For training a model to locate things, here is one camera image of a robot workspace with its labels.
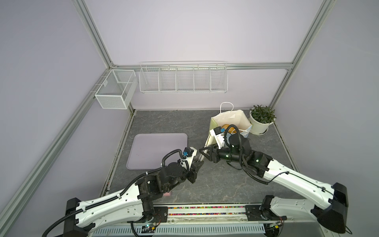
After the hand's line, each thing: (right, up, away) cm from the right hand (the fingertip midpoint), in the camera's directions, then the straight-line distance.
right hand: (200, 151), depth 67 cm
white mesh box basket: (-55, +34, +29) cm, 71 cm away
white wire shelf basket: (-10, +44, +30) cm, 54 cm away
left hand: (0, -6, -1) cm, 6 cm away
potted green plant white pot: (+40, +17, +26) cm, 50 cm away
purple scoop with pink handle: (-18, -25, +10) cm, 32 cm away
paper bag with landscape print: (+17, +17, +20) cm, 31 cm away
